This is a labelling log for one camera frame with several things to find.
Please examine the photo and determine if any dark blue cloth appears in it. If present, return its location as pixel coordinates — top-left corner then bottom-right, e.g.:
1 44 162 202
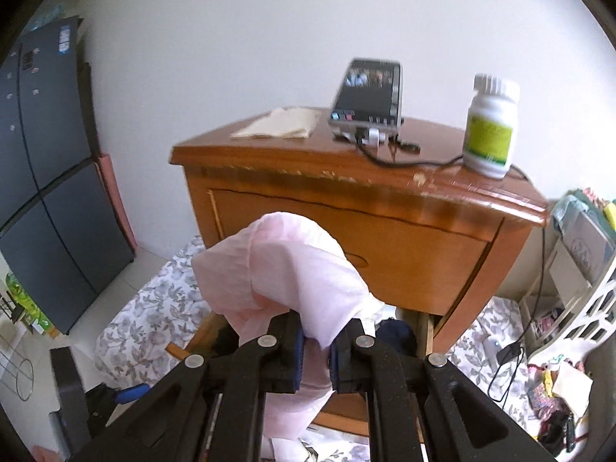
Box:
375 320 417 357

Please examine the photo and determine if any pale pink cloth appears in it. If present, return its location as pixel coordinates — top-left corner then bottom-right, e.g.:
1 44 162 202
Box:
191 212 386 462

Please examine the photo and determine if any pale green plastic bag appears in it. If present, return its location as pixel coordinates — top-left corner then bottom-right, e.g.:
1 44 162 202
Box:
551 192 593 232

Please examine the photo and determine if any white cutout rack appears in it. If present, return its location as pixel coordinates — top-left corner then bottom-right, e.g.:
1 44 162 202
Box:
520 202 616 371

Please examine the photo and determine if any dark grey cabinet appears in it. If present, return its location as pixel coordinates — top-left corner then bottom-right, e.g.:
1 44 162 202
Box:
0 15 136 335

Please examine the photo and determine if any black smartphone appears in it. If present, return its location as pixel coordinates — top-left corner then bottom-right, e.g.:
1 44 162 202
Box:
328 58 404 131

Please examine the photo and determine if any green packet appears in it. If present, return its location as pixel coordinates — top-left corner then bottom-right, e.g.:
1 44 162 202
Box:
5 272 54 335

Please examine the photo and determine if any black fluffy item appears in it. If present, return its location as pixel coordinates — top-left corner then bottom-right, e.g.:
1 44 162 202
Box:
536 409 585 453

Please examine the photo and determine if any floral bedsheet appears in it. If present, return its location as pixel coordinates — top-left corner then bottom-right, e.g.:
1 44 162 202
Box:
94 236 544 462

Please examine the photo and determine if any wire rack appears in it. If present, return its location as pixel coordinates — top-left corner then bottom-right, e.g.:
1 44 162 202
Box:
0 293 34 400

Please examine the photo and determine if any grey notebook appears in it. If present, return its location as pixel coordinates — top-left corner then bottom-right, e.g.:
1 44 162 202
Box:
561 212 616 275

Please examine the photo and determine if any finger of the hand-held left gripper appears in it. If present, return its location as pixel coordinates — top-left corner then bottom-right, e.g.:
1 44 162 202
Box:
99 384 149 420

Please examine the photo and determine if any black charger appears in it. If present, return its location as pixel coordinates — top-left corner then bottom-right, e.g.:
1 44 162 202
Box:
495 341 523 367

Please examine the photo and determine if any white bottle with green label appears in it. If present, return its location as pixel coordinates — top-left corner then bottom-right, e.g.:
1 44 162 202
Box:
463 74 521 180

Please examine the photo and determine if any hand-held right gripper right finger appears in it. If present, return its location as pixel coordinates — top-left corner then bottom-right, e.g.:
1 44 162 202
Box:
330 318 559 462

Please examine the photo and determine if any beige folded napkin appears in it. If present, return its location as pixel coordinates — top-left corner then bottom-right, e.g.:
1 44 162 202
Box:
230 107 322 140

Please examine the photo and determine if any pink board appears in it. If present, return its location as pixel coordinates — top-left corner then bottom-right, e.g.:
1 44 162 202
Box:
94 154 138 256

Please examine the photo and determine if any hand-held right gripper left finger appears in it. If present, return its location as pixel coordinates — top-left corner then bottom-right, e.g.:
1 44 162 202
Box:
67 310 306 462

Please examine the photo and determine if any wooden nightstand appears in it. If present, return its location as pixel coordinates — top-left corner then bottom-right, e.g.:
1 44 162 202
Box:
168 108 552 439

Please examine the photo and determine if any beige cloth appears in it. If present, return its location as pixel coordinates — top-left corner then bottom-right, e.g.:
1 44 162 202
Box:
551 361 593 419

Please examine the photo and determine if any black cable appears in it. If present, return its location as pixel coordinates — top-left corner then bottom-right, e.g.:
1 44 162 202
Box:
353 130 547 402

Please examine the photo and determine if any colourful patterned strip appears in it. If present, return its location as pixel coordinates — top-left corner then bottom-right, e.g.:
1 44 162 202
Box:
527 366 559 419

